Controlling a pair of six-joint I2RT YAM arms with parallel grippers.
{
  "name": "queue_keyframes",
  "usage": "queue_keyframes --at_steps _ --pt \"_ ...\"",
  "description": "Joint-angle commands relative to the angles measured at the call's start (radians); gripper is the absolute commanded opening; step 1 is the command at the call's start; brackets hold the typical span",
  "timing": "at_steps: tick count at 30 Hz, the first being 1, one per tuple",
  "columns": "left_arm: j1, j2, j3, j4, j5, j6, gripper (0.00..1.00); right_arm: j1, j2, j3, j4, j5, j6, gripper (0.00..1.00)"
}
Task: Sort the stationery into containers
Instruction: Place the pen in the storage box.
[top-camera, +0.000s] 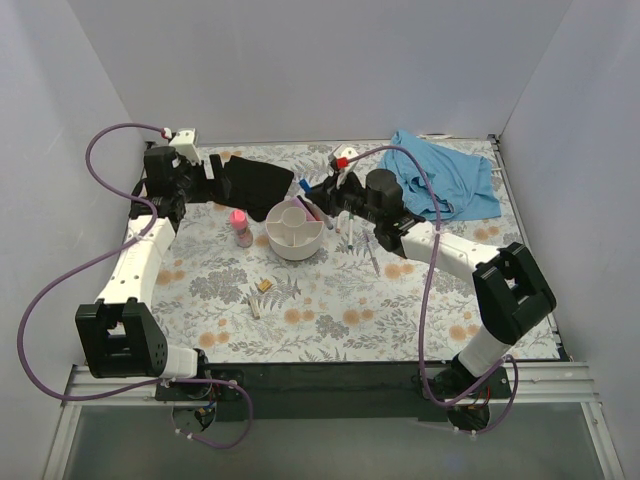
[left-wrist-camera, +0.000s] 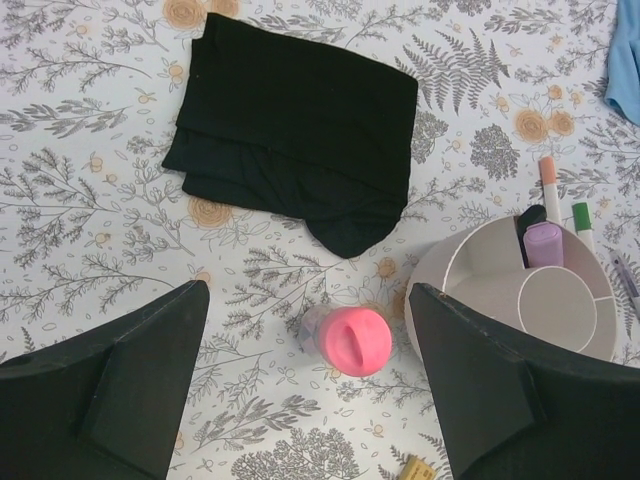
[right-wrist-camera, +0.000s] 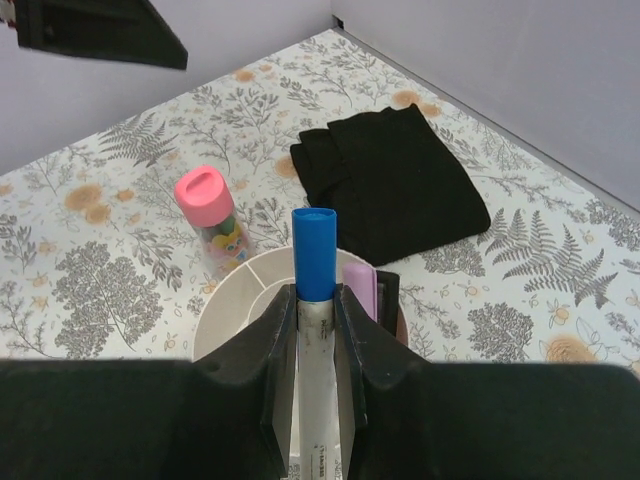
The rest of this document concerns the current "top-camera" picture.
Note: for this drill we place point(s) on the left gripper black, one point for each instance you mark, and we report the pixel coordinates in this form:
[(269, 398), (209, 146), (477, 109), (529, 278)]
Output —
[(215, 173)]

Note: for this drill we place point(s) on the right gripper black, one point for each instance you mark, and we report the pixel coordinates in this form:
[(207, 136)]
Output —
[(329, 195)]

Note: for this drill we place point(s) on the blue capped white marker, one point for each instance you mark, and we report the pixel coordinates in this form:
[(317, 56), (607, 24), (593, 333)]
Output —
[(317, 212)]

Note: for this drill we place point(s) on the purple highlighter pink cap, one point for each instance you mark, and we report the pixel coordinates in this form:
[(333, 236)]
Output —
[(307, 207)]

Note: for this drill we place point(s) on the orange capped white marker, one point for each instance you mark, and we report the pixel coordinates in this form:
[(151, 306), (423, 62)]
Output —
[(340, 222)]

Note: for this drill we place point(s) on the green capped white marker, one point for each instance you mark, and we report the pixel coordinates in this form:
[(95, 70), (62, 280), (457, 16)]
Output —
[(350, 244)]

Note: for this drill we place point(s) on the pink capped small bottle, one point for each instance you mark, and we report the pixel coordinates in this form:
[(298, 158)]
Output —
[(239, 223)]

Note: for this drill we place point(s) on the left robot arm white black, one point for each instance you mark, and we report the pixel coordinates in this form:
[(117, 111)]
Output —
[(118, 332)]

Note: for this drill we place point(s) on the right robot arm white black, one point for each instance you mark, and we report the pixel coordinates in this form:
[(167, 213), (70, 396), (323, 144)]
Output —
[(512, 294)]

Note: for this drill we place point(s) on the black folded cloth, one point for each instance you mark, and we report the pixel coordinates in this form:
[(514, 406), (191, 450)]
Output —
[(255, 187)]

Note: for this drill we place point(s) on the white round divided organizer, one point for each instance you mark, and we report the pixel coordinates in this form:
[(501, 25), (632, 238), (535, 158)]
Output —
[(294, 233)]

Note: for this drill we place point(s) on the floral patterned table mat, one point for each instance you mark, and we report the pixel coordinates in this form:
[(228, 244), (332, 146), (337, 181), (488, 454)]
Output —
[(329, 307)]

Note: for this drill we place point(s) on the gold binder clip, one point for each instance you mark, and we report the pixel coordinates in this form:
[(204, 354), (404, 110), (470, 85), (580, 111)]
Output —
[(264, 286)]

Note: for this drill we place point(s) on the small beige eraser stick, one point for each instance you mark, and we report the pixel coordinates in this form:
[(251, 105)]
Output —
[(254, 307)]

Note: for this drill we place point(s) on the blue cloth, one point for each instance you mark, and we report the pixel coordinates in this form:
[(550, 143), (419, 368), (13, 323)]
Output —
[(442, 180)]

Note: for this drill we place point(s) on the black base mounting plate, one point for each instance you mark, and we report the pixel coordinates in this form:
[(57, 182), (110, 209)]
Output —
[(330, 390)]

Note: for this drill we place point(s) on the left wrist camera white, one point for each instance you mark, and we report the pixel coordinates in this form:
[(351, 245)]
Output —
[(184, 141)]

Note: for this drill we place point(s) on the aluminium frame rail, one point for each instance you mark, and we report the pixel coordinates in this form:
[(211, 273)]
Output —
[(539, 382)]

